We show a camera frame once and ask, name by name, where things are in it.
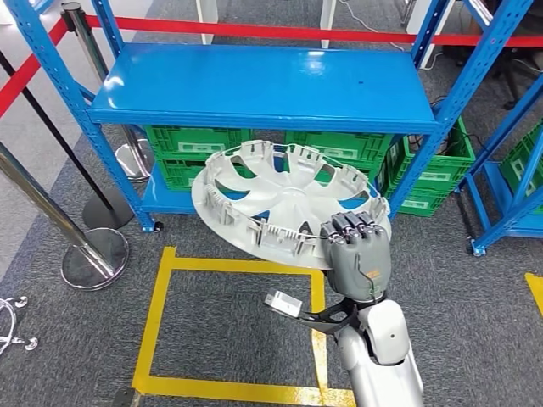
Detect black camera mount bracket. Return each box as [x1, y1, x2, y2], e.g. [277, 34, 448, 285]
[292, 298, 361, 337]

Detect black robot foot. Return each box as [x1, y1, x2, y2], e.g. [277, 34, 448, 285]
[112, 387, 141, 407]

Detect white floor cable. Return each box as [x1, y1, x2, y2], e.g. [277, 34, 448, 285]
[337, 0, 402, 53]

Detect blue steel shelf rack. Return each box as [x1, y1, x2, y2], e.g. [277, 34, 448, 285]
[4, 0, 536, 234]
[456, 73, 543, 258]

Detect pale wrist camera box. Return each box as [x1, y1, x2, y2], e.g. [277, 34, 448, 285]
[263, 289, 304, 319]

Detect grey plastic wheel hubcap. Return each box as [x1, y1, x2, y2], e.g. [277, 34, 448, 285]
[191, 140, 392, 270]

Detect chrome stanchion post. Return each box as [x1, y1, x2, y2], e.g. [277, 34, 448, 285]
[0, 140, 130, 292]
[60, 1, 154, 184]

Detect robot right hand grey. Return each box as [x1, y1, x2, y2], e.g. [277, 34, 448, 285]
[320, 212, 392, 304]

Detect chrome star stool base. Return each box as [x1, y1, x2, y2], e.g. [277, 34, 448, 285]
[0, 296, 40, 356]

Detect black stanchion post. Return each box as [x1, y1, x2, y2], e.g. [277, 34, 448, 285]
[0, 49, 135, 231]

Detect white cabinet panel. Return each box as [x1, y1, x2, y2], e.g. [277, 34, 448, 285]
[418, 0, 444, 70]

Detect red barrier belt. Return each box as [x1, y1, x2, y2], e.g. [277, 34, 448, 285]
[0, 18, 69, 119]
[85, 14, 543, 49]

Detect tangled black cables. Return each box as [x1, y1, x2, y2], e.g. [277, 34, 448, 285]
[428, 95, 489, 155]

